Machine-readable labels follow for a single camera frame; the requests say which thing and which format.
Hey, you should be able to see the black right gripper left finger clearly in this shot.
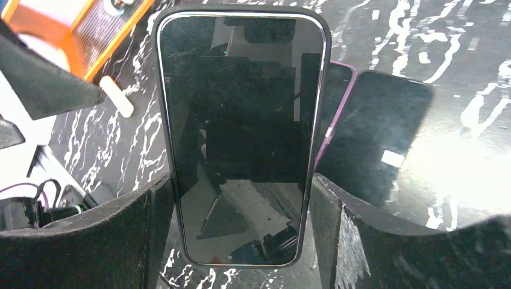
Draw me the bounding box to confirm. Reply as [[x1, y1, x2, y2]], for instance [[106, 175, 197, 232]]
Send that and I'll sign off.
[[1, 174, 174, 288]]

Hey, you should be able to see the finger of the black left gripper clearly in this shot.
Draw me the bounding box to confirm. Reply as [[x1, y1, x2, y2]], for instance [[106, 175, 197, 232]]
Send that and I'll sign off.
[[1, 20, 105, 120], [0, 116, 26, 150]]

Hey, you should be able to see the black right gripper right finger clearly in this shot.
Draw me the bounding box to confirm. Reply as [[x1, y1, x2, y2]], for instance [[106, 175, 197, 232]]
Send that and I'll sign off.
[[309, 173, 510, 288]]

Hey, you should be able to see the black phone from beige case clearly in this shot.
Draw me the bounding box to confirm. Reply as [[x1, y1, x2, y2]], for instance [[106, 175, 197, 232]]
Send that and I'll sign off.
[[316, 70, 434, 207]]

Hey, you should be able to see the purple phone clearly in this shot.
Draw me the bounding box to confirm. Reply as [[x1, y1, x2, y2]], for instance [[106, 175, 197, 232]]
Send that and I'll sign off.
[[314, 61, 357, 170]]

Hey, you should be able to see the small black phone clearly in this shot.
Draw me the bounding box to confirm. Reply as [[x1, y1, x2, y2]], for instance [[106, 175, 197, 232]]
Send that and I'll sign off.
[[153, 4, 331, 269]]

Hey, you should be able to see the white tube on table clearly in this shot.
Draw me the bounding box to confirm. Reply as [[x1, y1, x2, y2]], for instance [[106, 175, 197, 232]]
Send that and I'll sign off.
[[99, 76, 134, 118]]

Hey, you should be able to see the orange wooden shelf rack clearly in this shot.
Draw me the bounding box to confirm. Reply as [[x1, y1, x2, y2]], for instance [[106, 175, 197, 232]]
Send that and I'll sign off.
[[1, 0, 154, 82]]

